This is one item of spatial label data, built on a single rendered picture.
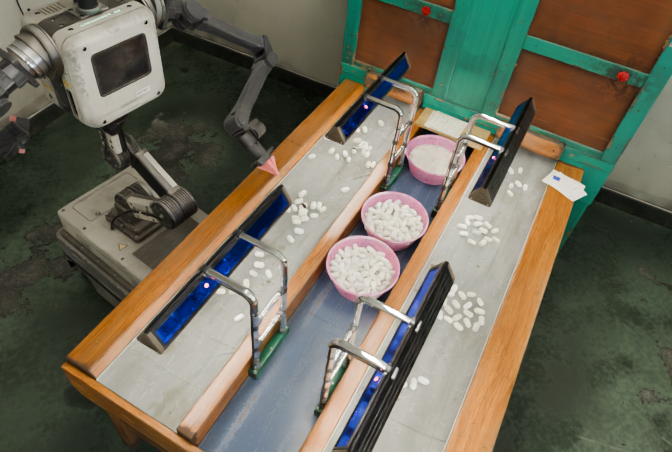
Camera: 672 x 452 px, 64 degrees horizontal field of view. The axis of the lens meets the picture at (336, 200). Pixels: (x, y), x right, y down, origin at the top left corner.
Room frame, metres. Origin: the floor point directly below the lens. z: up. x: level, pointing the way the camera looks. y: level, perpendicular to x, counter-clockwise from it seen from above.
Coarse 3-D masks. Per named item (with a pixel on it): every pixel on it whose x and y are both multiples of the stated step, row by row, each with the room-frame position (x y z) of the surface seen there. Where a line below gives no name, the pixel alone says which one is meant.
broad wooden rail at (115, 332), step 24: (336, 96) 2.20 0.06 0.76; (312, 120) 1.99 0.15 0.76; (336, 120) 2.04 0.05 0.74; (288, 144) 1.80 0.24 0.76; (312, 144) 1.84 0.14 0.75; (288, 168) 1.66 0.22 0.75; (240, 192) 1.47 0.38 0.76; (264, 192) 1.50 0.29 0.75; (216, 216) 1.33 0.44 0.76; (240, 216) 1.36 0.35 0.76; (192, 240) 1.21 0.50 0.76; (216, 240) 1.23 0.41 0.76; (168, 264) 1.09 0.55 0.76; (192, 264) 1.11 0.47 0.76; (144, 288) 0.98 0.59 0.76; (168, 288) 1.00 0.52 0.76; (120, 312) 0.88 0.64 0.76; (144, 312) 0.89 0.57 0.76; (96, 336) 0.79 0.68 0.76; (120, 336) 0.80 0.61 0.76; (72, 360) 0.71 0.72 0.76; (96, 360) 0.71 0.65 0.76
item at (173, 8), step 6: (168, 0) 1.72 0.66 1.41; (174, 0) 1.79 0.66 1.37; (168, 6) 1.72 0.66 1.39; (174, 6) 1.75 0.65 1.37; (180, 6) 1.78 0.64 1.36; (168, 12) 1.72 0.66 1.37; (174, 12) 1.74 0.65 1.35; (180, 12) 1.77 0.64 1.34; (168, 18) 1.72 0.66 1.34; (174, 18) 1.74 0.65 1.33; (162, 24) 1.69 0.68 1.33
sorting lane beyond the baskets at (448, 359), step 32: (544, 160) 1.95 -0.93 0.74; (512, 192) 1.70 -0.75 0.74; (544, 192) 1.73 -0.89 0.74; (448, 224) 1.47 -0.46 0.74; (512, 224) 1.52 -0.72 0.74; (448, 256) 1.31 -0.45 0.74; (480, 256) 1.33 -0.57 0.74; (512, 256) 1.35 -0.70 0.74; (416, 288) 1.14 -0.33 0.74; (480, 288) 1.18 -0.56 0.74; (448, 352) 0.91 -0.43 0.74; (480, 352) 0.92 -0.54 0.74; (448, 384) 0.80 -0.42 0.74; (416, 416) 0.68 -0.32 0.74; (448, 416) 0.69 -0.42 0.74; (384, 448) 0.58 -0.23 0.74; (416, 448) 0.59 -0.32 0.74
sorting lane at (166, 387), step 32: (384, 128) 2.03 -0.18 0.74; (320, 160) 1.75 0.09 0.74; (352, 160) 1.78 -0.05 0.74; (288, 192) 1.53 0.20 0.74; (320, 192) 1.56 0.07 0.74; (352, 192) 1.58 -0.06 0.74; (288, 224) 1.36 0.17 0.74; (320, 224) 1.38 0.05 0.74; (256, 256) 1.19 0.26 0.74; (288, 256) 1.21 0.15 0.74; (224, 288) 1.04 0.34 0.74; (256, 288) 1.06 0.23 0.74; (192, 320) 0.90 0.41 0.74; (224, 320) 0.92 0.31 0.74; (128, 352) 0.76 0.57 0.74; (192, 352) 0.79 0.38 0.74; (224, 352) 0.80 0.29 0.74; (128, 384) 0.67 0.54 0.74; (160, 384) 0.68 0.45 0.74; (192, 384) 0.69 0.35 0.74; (160, 416) 0.59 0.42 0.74
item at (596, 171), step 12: (348, 72) 2.37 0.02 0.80; (360, 72) 2.35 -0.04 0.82; (432, 96) 2.19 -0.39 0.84; (432, 108) 2.19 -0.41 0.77; (444, 108) 2.16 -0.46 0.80; (456, 108) 2.14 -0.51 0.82; (468, 108) 2.13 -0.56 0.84; (468, 120) 2.12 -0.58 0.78; (480, 120) 2.09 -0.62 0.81; (492, 132) 2.07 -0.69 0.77; (540, 156) 1.97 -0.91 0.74; (564, 156) 1.93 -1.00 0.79; (576, 156) 1.91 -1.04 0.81; (588, 156) 1.90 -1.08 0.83; (588, 168) 1.89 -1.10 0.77; (600, 168) 1.87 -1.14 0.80; (612, 168) 1.85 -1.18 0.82; (588, 180) 1.88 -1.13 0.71; (600, 180) 1.86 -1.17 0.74; (588, 192) 1.87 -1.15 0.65; (576, 204) 1.90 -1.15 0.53; (588, 204) 1.86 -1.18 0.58; (576, 216) 1.89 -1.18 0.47; (564, 240) 1.88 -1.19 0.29
